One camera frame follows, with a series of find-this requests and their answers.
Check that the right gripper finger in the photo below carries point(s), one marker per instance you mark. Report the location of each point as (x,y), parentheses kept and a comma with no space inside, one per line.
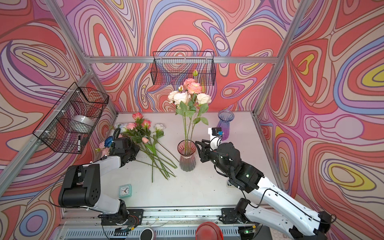
(198,153)
(203,144)

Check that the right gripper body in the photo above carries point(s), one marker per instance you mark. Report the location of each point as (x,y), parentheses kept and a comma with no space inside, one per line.
(213,156)

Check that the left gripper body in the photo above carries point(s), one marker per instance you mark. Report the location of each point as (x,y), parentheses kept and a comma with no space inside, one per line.
(131,151)

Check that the blue rose stem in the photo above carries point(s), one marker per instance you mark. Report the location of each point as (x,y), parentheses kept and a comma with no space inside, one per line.
(109,142)

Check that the cream rose stem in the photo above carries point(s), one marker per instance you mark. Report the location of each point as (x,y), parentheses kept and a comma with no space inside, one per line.
(180,100)

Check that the white rose stem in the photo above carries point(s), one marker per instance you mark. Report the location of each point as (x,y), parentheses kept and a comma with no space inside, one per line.
(198,106)

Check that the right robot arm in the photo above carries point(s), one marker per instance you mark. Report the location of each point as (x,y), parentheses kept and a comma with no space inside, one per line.
(288,216)

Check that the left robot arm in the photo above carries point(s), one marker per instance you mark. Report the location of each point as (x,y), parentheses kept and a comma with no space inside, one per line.
(81,187)

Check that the pink glass vase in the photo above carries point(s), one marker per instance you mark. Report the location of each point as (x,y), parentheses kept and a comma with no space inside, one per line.
(187,156)

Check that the pile of artificial flowers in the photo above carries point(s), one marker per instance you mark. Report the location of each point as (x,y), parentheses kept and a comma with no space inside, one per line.
(147,137)

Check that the blue purple glass vase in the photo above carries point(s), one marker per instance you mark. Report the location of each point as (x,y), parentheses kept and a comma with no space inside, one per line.
(225,118)

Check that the small teal alarm clock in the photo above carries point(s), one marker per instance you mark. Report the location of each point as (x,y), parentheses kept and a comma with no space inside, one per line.
(125,191)

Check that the black marker pen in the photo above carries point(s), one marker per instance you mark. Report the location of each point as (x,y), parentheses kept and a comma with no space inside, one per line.
(79,147)

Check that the red emergency stop button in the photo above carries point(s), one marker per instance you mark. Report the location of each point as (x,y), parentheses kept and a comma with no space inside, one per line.
(209,231)

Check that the black round cup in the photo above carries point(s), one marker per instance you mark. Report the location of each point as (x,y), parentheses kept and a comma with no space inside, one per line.
(147,234)

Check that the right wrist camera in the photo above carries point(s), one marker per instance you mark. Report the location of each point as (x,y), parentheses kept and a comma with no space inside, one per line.
(216,135)

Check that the black wire basket left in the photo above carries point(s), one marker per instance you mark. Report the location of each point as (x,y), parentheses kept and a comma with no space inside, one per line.
(77,113)

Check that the black wire basket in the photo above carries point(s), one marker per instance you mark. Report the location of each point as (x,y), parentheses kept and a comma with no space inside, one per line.
(174,67)
(77,113)

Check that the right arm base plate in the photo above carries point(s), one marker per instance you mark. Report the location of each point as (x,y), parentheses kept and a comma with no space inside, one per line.
(233,216)

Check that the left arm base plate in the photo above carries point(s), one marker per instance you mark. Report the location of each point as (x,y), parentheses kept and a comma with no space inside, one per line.
(132,218)

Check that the black wire basket back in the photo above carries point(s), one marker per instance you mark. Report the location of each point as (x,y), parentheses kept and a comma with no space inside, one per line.
(174,67)

